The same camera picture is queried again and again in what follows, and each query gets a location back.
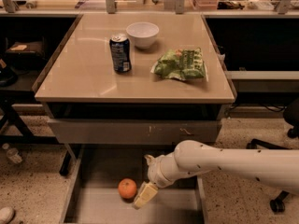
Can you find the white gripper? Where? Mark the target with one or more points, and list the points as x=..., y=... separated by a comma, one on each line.
x=154, y=171

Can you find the grey drawer cabinet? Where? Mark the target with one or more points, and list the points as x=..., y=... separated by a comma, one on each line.
x=80, y=82

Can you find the closed top drawer front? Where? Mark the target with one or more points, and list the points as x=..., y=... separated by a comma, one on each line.
x=133, y=132

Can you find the blue soda can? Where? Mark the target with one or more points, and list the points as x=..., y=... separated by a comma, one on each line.
x=120, y=53

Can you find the black office chair base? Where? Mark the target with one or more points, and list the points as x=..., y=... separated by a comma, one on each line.
x=272, y=166

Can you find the white shoe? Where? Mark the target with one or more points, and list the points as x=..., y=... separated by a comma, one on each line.
x=6, y=215

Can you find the white bowl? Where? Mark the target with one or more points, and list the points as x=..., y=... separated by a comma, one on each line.
x=142, y=34

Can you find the green chip bag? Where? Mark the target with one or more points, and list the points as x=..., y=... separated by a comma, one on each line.
x=180, y=64

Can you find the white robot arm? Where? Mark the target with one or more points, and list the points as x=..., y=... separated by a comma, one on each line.
x=191, y=158

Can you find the orange fruit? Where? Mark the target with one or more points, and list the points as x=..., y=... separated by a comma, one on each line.
x=127, y=188

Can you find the black table leg frame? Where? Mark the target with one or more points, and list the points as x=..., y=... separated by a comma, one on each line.
x=11, y=116

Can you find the open middle drawer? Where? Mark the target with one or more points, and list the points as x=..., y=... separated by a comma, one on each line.
x=93, y=197

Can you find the clear plastic bottle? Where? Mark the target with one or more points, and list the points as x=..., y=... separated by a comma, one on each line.
x=12, y=153

